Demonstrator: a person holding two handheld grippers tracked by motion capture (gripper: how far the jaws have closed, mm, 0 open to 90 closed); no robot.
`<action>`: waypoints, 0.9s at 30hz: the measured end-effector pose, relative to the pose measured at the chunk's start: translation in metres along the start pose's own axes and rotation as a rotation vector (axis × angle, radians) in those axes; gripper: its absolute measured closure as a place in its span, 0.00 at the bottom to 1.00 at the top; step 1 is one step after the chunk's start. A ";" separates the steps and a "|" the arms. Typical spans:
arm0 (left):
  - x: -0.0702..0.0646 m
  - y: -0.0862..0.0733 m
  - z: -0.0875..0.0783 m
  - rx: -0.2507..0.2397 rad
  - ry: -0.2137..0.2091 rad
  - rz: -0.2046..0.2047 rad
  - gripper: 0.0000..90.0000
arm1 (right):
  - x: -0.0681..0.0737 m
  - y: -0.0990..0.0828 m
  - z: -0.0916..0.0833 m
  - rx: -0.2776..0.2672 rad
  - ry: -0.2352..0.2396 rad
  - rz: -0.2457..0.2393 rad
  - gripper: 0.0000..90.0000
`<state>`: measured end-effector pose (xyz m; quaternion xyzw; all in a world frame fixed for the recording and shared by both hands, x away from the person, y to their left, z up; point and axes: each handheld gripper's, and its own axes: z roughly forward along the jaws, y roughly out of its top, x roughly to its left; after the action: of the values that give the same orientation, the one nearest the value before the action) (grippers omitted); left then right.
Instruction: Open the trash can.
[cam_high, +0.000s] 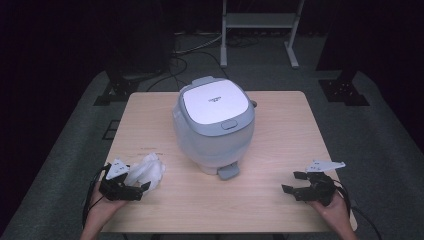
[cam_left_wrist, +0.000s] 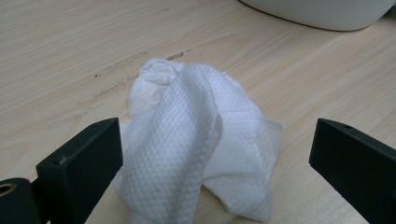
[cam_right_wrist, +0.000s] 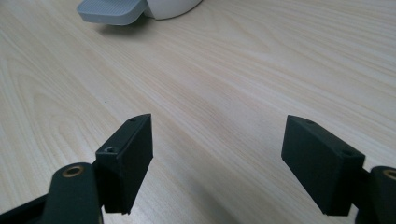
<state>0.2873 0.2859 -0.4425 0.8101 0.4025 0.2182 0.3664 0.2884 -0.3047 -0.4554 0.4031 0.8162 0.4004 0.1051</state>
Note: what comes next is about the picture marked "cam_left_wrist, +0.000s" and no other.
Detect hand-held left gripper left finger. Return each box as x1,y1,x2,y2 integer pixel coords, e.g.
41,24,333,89
35,117,124,224

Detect white lidded trash bin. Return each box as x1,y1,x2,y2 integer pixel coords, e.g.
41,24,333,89
238,0,396,33

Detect white paper towel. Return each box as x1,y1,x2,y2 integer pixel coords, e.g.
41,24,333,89
112,57,285,224

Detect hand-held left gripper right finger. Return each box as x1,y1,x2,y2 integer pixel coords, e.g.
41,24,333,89
308,118,396,224

